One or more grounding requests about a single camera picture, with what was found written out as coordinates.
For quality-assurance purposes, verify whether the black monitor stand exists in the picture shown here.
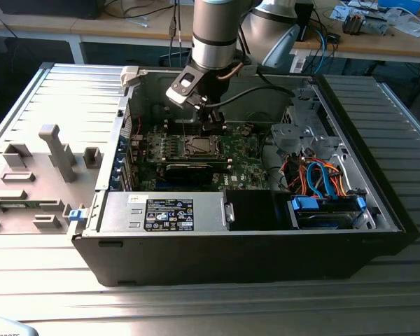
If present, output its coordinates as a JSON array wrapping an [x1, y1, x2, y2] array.
[[295, 1, 316, 43]]

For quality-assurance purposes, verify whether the blue card retention latch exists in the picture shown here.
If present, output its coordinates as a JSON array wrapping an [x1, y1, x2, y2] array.
[[113, 136, 127, 188]]

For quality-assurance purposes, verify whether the black graphics card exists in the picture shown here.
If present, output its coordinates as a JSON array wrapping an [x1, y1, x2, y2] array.
[[164, 161, 214, 186]]

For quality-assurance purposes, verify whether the grey metal device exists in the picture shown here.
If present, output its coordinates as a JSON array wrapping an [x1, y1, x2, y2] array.
[[362, 13, 389, 36]]

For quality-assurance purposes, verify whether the pale slanted panel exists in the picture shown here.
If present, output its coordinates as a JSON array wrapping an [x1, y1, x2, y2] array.
[[262, 24, 300, 68]]

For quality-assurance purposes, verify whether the green motherboard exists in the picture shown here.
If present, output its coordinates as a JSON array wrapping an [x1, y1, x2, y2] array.
[[136, 120, 270, 192]]

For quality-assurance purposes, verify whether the grey power supply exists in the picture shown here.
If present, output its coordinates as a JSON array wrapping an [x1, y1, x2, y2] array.
[[97, 191, 228, 234]]

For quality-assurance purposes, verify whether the green RAM stick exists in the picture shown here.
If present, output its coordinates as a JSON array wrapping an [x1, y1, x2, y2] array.
[[1, 201, 41, 211]]

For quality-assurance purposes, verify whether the hard disk in blue carrier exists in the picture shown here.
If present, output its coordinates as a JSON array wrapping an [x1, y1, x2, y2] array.
[[288, 195, 368, 230]]

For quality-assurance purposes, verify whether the metal socket cover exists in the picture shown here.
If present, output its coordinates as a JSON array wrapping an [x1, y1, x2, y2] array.
[[185, 135, 223, 158]]

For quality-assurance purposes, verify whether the orange wire bundle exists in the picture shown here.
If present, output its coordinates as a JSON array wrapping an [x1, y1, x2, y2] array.
[[299, 157, 349, 197]]

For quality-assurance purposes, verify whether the black heat sink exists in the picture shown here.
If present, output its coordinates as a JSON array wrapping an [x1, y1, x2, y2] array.
[[342, 10, 365, 36]]

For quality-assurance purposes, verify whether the metal drive cage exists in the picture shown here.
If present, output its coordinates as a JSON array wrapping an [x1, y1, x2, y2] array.
[[269, 87, 342, 160]]

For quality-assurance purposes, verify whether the grey parts rack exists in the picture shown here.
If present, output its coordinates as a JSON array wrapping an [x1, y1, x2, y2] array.
[[0, 124, 104, 236]]

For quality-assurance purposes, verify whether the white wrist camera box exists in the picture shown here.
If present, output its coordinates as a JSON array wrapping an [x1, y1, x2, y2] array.
[[165, 65, 204, 106]]

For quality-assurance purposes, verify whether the beige case latch handle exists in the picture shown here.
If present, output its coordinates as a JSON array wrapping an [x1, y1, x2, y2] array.
[[120, 65, 141, 87]]

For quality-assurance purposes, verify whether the black PC case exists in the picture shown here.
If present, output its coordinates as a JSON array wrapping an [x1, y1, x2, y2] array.
[[71, 64, 420, 288]]

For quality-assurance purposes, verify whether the pale grey device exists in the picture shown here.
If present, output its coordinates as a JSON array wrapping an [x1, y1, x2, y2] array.
[[0, 316, 39, 336]]

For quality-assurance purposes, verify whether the black plastic shroud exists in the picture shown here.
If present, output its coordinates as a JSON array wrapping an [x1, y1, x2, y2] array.
[[225, 188, 278, 232]]

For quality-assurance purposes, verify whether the blue wire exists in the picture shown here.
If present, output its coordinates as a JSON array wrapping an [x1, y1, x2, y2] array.
[[306, 160, 339, 200]]

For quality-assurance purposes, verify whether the blue box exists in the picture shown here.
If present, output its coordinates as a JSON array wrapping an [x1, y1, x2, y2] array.
[[377, 0, 420, 13]]

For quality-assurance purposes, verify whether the wooden desk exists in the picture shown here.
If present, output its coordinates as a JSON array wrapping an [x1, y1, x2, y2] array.
[[289, 13, 420, 64], [0, 6, 197, 64]]

